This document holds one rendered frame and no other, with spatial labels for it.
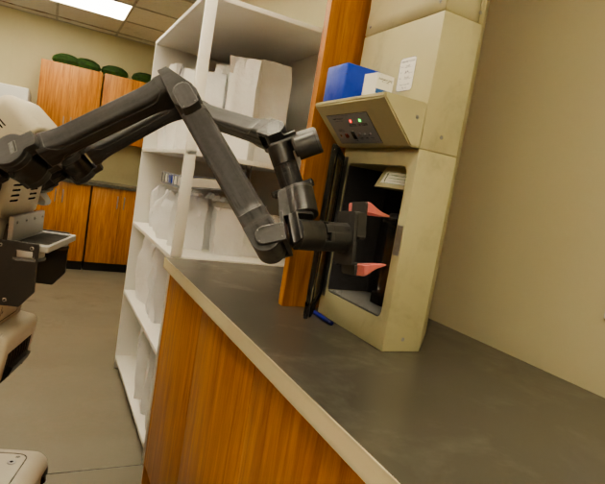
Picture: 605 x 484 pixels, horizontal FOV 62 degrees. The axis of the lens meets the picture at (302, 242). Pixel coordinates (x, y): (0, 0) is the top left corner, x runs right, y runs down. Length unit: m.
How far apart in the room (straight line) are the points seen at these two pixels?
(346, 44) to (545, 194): 0.67
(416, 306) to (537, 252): 0.39
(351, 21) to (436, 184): 0.57
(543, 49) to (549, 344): 0.79
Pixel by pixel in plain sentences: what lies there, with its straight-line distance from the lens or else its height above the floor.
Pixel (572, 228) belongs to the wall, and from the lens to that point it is 1.42.
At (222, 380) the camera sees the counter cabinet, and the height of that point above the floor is 0.76.
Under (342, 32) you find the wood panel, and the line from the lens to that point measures 1.52.
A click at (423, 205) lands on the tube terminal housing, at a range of 1.20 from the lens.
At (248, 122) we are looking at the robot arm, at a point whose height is 1.43.
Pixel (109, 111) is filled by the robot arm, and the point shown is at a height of 1.38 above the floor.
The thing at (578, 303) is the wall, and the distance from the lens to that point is 1.39.
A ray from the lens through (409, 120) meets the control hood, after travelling 1.16.
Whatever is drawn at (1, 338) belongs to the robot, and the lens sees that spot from 1.48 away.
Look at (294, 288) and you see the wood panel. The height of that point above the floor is 0.99.
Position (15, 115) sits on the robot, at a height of 1.34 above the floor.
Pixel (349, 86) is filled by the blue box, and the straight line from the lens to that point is 1.30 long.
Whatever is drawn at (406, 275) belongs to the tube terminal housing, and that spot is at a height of 1.12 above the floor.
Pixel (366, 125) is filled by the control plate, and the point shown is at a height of 1.45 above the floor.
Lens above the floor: 1.28
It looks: 6 degrees down
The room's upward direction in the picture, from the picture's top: 9 degrees clockwise
